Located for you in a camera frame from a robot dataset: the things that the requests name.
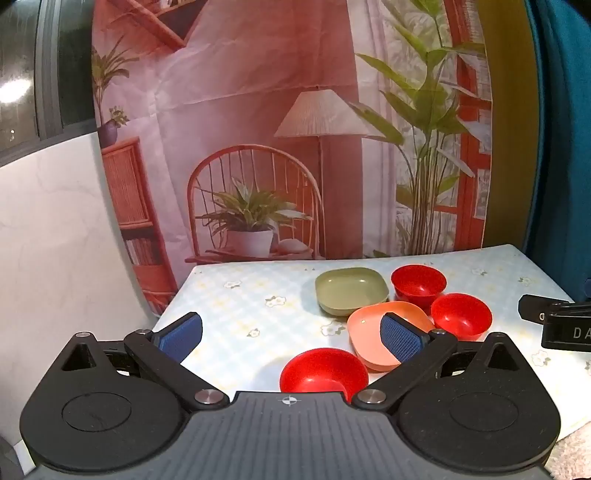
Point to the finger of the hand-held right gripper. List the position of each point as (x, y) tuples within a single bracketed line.
[(531, 307)]

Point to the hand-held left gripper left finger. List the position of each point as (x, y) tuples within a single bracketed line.
[(182, 337)]

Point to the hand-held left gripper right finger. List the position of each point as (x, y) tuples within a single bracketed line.
[(401, 341)]

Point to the orange square plate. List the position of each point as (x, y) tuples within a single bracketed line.
[(364, 327)]

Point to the red bowl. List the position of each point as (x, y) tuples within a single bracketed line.
[(318, 371), (418, 284), (461, 316)]

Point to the green square plate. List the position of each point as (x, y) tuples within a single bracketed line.
[(351, 288)]

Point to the floral tablecloth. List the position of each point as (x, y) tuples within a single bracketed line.
[(258, 300)]

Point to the white fluffy garment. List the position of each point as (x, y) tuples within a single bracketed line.
[(572, 464)]

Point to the teal curtain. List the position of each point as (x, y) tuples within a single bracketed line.
[(563, 138)]

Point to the printed backdrop cloth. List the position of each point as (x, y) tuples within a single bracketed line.
[(231, 92)]

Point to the dark window frame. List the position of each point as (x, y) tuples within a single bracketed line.
[(46, 69)]

